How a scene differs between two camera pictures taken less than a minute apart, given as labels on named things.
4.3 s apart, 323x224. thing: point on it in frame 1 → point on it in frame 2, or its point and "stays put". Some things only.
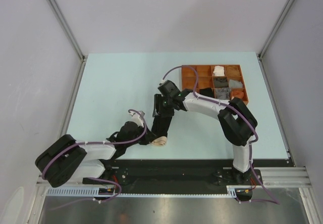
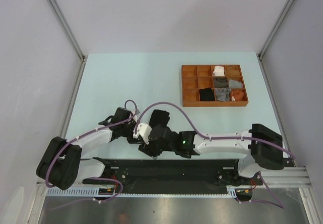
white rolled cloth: (218, 71) stays put
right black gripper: (158, 99) → (148, 149)
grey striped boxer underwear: (222, 93) stays put
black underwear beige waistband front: (207, 92) stays put
